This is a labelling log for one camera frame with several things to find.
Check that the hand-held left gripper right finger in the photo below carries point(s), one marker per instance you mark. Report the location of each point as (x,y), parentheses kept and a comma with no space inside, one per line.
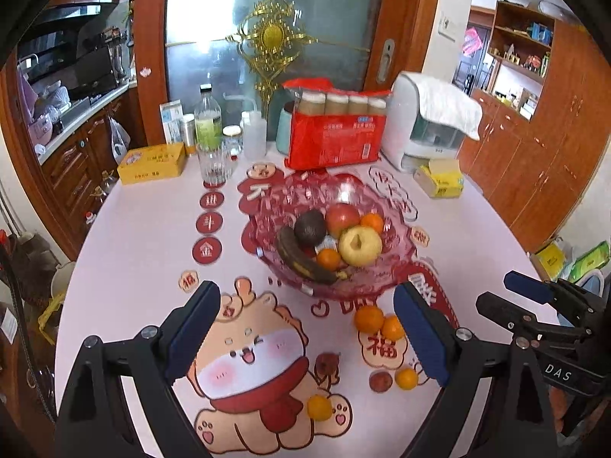
(422,338)

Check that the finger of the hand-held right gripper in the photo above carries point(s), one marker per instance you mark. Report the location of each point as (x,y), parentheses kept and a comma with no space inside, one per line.
(527,284)
(506,310)

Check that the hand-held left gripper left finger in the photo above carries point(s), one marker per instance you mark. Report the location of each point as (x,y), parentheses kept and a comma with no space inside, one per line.
(191,334)

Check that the small orange tangerine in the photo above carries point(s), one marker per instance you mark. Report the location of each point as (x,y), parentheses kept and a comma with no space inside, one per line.
(372,222)
(328,257)
(368,318)
(319,407)
(392,328)
(406,378)

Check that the dark red lychee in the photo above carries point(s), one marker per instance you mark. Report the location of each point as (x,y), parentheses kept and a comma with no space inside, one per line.
(380,381)
(327,364)

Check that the yellow pear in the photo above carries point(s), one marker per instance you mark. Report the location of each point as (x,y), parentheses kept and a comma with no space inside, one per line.
(360,245)

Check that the blackened banana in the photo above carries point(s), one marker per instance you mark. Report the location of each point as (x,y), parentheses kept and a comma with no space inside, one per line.
(298,262)

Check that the red apple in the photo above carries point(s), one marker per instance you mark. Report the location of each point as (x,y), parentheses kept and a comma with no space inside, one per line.
(341,217)

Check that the dark avocado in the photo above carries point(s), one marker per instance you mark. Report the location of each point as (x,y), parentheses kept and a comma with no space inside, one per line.
(310,228)

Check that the pink patterned glass bowl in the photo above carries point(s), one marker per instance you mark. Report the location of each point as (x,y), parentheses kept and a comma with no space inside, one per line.
(286,200)

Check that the cardboard box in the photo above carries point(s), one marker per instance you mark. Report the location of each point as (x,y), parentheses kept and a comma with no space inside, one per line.
(551,257)

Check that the green package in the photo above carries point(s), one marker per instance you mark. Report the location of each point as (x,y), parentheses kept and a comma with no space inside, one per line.
(592,262)

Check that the printed pink table cover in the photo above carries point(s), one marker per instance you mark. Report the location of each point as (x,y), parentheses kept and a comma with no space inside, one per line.
(143,257)

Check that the wooden shelf cabinet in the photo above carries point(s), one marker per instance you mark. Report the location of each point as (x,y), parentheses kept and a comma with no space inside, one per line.
(549,152)

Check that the yellow tissue box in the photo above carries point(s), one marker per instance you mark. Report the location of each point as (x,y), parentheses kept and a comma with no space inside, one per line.
(441,179)

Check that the ribbed glass tumbler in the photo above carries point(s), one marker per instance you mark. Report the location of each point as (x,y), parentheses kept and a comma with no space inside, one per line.
(215,167)

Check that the yellow tin box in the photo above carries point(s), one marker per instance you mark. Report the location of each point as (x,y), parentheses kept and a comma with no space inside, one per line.
(150,164)

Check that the white towel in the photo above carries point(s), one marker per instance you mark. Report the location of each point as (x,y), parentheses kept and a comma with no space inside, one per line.
(448,105)

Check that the small glass jar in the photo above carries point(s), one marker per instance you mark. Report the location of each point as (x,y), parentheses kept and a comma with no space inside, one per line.
(232,140)

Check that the small metal can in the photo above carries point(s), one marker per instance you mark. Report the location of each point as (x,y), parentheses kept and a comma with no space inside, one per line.
(188,133)

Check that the white countertop appliance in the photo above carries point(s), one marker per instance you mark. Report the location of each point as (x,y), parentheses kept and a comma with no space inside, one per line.
(401,124)

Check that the white plastic bag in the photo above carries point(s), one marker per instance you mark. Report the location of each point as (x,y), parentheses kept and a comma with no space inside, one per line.
(119,140)

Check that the white squeeze bottle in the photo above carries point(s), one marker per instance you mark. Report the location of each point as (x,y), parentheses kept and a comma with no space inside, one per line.
(254,136)

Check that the clear bottle with green label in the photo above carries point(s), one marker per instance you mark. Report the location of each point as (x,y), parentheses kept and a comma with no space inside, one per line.
(208,124)

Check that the white and blue carton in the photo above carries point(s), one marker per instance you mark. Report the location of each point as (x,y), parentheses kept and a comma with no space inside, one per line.
(170,121)

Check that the red package of paper cups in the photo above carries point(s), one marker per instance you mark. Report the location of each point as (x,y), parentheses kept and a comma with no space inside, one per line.
(334,140)

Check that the teal cup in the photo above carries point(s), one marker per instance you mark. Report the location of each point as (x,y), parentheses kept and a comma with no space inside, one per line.
(284,129)

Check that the red paper door ornament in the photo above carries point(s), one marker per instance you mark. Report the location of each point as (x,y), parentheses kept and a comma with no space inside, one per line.
(470,40)

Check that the gold door ornament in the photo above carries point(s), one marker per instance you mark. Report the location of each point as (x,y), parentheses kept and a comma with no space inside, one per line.
(272,36)

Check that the range hood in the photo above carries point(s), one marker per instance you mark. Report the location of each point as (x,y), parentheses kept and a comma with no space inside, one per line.
(74,12)

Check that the white wall switch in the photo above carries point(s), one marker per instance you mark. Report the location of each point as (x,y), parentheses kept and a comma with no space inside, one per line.
(447,26)

